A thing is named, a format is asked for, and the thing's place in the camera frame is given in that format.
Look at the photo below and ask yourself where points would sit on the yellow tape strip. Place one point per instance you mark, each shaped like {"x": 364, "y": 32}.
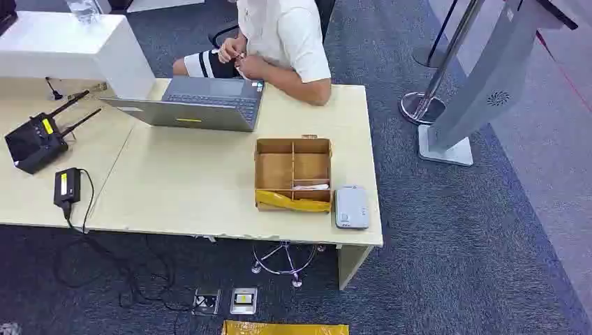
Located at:
{"x": 286, "y": 203}

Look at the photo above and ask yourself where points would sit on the white card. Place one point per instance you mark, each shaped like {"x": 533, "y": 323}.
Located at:
{"x": 312, "y": 187}

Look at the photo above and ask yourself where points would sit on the person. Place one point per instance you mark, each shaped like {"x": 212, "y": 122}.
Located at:
{"x": 286, "y": 37}

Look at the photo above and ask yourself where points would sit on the clear water bottle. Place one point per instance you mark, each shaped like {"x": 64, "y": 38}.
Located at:
{"x": 83, "y": 9}

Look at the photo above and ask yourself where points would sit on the open floor socket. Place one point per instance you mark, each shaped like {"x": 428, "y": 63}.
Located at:
{"x": 206, "y": 301}

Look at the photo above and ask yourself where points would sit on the black power adapter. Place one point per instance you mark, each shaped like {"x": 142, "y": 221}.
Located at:
{"x": 67, "y": 185}

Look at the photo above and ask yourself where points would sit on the white cabinet block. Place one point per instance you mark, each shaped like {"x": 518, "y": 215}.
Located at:
{"x": 55, "y": 46}

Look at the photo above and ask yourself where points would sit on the white low platform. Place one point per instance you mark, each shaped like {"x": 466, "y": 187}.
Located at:
{"x": 162, "y": 4}

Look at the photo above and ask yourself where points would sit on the yellow sheet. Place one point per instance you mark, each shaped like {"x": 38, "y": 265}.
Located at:
{"x": 284, "y": 329}

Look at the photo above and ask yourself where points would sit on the dark stanchion post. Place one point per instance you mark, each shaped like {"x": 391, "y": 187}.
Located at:
{"x": 428, "y": 57}

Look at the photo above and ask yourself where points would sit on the black monitor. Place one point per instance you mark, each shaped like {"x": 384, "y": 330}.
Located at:
{"x": 7, "y": 16}

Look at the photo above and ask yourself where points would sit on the grey laptop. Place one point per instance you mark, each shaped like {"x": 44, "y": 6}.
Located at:
{"x": 203, "y": 115}

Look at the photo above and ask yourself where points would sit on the chrome stanchion post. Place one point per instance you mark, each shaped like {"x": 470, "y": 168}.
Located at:
{"x": 423, "y": 108}

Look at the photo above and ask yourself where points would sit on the person's right hand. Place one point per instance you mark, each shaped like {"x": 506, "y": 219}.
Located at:
{"x": 230, "y": 48}

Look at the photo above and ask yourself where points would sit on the person's left hand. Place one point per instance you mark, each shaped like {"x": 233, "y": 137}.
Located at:
{"x": 252, "y": 68}

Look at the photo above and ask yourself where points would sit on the silver floor socket cover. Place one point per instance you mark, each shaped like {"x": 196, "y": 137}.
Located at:
{"x": 243, "y": 301}

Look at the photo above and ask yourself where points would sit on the small black desk antenna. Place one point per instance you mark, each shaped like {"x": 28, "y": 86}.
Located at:
{"x": 55, "y": 95}

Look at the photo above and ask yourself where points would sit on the grey kiosk stand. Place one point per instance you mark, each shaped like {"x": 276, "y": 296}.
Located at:
{"x": 485, "y": 83}

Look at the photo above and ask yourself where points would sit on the pale desk leg panel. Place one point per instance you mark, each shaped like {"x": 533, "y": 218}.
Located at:
{"x": 351, "y": 266}

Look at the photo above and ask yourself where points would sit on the chrome stool base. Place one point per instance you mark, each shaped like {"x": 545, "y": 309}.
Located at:
{"x": 289, "y": 259}

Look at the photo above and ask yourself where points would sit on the black router with antennas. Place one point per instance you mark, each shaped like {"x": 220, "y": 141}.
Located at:
{"x": 34, "y": 143}

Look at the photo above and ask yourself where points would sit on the white card reader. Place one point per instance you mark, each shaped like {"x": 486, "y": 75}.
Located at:
{"x": 352, "y": 208}

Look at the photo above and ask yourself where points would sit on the wooden card box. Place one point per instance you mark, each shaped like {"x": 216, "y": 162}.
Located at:
{"x": 273, "y": 171}

